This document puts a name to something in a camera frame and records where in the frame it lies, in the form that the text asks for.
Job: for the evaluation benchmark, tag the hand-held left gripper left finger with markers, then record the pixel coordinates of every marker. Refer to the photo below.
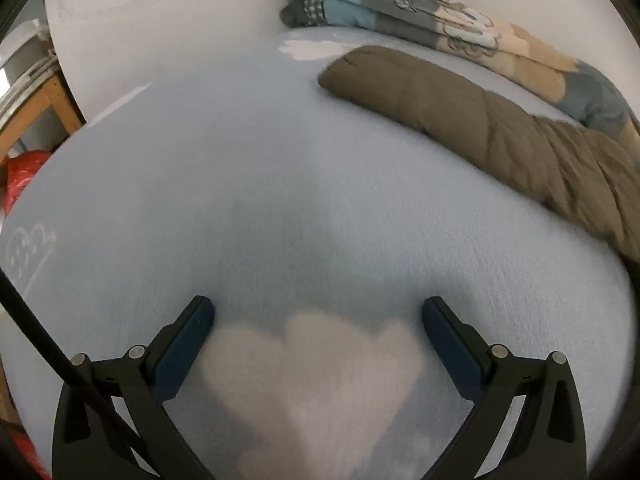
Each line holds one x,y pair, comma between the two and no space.
185,355

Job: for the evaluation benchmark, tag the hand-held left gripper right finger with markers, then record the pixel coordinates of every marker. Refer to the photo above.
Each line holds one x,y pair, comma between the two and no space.
452,350

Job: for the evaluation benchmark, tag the brown quilted jacket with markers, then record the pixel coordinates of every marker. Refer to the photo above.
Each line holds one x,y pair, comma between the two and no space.
450,105

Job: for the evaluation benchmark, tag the light blue cloud bed sheet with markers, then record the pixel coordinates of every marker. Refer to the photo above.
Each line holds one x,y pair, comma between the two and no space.
250,185

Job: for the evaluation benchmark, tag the red plastic bag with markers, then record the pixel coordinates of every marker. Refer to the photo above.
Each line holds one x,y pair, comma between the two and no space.
25,175

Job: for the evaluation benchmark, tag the wooden shelf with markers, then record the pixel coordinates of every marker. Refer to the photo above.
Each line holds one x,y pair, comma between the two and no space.
55,100

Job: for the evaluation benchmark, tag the patchwork printed quilt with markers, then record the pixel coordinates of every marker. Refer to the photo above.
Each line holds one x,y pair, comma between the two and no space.
400,15

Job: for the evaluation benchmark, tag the white plastic container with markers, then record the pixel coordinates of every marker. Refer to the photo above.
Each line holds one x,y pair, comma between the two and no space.
25,55

